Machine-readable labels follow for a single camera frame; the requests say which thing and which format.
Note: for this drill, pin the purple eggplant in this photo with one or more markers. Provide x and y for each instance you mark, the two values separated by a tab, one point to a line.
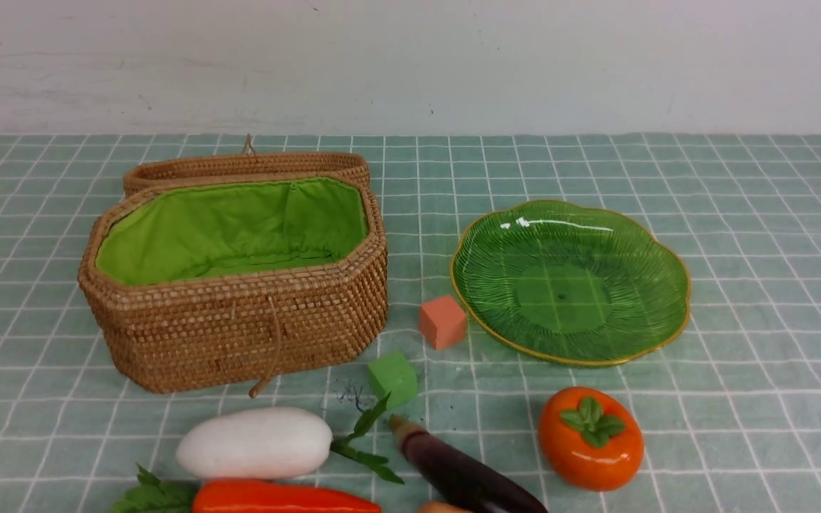
462	480

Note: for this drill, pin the white radish with leaves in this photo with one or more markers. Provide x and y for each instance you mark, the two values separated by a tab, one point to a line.
275	443

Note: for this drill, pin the tan potato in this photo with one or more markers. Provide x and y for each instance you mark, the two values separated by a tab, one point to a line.
440	507

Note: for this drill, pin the orange persimmon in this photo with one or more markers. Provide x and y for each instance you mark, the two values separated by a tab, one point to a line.
590	440

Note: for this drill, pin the orange carrot with leaves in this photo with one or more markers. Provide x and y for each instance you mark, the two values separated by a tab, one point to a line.
235	495

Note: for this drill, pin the orange foam cube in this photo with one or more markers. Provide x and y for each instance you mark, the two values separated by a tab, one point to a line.
443	322

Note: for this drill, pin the green foam cube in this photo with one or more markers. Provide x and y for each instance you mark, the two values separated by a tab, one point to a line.
394	379

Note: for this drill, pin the green glass leaf plate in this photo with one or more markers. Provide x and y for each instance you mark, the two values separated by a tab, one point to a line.
578	286

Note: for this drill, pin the woven wicker basket lid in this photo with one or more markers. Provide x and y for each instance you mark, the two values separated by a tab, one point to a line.
247	162

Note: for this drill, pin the woven wicker basket green lining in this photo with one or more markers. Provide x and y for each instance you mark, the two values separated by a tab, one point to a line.
214	281

